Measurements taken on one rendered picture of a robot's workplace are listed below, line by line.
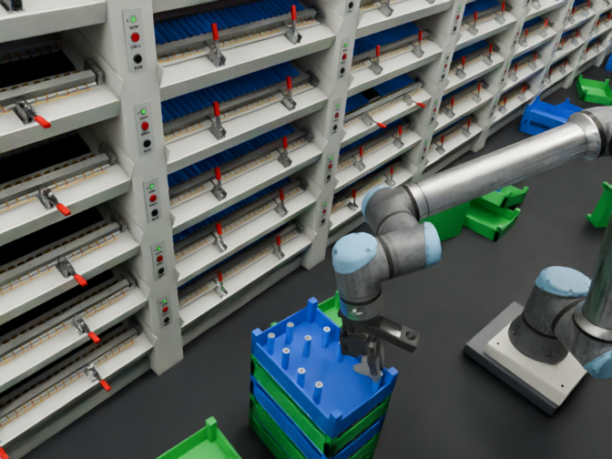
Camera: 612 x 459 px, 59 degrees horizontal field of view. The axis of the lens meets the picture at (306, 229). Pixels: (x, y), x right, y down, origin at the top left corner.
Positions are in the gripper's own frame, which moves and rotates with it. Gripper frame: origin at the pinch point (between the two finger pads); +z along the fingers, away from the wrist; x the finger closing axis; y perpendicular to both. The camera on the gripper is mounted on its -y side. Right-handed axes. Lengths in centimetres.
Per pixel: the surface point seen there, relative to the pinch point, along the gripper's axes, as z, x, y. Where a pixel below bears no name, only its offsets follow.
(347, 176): -4, -87, 32
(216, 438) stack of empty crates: 12.1, 17.4, 38.1
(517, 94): 30, -252, -25
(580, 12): 0, -309, -59
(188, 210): -30, -20, 54
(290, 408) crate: 6.1, 9.3, 20.2
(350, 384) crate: 4.4, 1.0, 7.5
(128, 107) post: -64, -5, 48
